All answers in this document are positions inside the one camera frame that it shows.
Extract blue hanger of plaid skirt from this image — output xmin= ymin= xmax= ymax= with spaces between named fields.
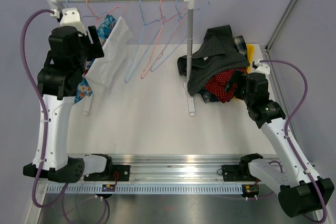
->
xmin=147 ymin=0 xmax=188 ymax=72

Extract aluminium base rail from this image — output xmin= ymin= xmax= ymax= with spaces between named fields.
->
xmin=65 ymin=153 xmax=322 ymax=185

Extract dark grey dotted skirt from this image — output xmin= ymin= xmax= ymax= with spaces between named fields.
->
xmin=187 ymin=25 xmax=249 ymax=96

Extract pink hanger of red skirt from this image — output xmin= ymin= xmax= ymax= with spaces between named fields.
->
xmin=140 ymin=0 xmax=186 ymax=80

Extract yellow plastic bin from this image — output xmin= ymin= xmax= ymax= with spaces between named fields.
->
xmin=236 ymin=44 xmax=255 ymax=73

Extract white skirt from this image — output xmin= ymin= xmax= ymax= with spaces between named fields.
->
xmin=85 ymin=17 xmax=133 ymax=93

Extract blue hanger of grey skirt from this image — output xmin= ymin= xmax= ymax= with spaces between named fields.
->
xmin=124 ymin=0 xmax=161 ymax=84

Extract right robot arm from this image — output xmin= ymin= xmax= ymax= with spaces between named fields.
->
xmin=225 ymin=70 xmax=334 ymax=223

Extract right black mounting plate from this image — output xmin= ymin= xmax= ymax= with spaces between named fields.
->
xmin=222 ymin=165 xmax=245 ymax=182

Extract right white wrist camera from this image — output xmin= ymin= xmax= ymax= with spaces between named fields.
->
xmin=252 ymin=60 xmax=270 ymax=76

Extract red dotted skirt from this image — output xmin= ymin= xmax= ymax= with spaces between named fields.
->
xmin=202 ymin=68 xmax=247 ymax=103

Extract pink hanger of white skirt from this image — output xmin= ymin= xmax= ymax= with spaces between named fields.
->
xmin=86 ymin=0 xmax=122 ymax=25

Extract blue floral skirt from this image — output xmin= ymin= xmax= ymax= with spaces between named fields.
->
xmin=74 ymin=14 xmax=117 ymax=104

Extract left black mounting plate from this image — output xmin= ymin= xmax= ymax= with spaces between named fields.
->
xmin=83 ymin=164 xmax=131 ymax=182

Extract silver clothes rack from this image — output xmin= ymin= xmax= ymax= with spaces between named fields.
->
xmin=46 ymin=0 xmax=196 ymax=116

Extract plaid skirt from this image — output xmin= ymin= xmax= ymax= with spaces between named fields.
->
xmin=198 ymin=36 xmax=248 ymax=103

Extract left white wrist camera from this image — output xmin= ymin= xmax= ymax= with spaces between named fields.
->
xmin=53 ymin=7 xmax=87 ymax=35

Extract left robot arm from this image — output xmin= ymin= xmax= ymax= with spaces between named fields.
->
xmin=23 ymin=26 xmax=114 ymax=183

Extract black mounting plate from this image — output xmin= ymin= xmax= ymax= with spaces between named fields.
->
xmin=222 ymin=165 xmax=245 ymax=182
xmin=83 ymin=164 xmax=131 ymax=182

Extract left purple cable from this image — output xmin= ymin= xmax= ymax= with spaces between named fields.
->
xmin=20 ymin=8 xmax=69 ymax=208

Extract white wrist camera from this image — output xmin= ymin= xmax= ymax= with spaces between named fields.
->
xmin=252 ymin=60 xmax=270 ymax=76
xmin=53 ymin=7 xmax=87 ymax=35

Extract white slotted cable duct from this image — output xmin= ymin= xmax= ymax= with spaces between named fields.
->
xmin=46 ymin=184 xmax=244 ymax=195

